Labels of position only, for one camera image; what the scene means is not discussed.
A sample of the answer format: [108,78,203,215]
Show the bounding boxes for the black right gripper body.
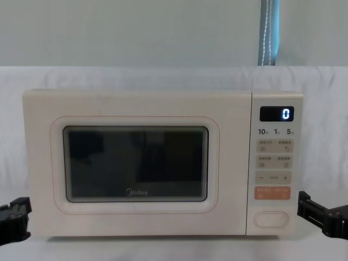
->
[321,203,348,241]

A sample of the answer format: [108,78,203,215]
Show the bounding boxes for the cream microwave oven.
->
[22,88,305,242]

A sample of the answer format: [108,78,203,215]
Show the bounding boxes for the grey striped post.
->
[257,0,281,67]

